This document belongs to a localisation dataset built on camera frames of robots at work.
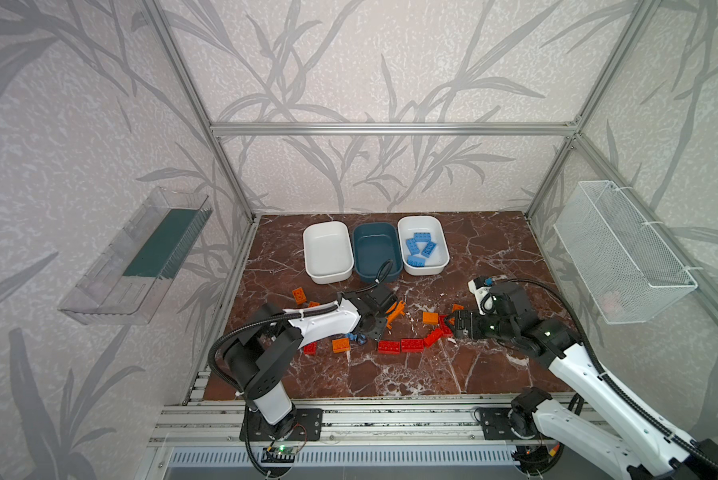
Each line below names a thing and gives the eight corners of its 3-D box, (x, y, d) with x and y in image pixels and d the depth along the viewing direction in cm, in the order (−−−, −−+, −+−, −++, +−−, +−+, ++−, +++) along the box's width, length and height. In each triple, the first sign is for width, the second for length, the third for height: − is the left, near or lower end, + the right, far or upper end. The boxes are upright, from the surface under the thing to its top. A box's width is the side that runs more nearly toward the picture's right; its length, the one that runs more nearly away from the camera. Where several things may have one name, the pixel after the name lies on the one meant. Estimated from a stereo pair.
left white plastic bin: (298, 284, 102) (294, 275, 98) (308, 232, 118) (305, 221, 113) (351, 285, 102) (350, 275, 98) (355, 232, 118) (354, 221, 113)
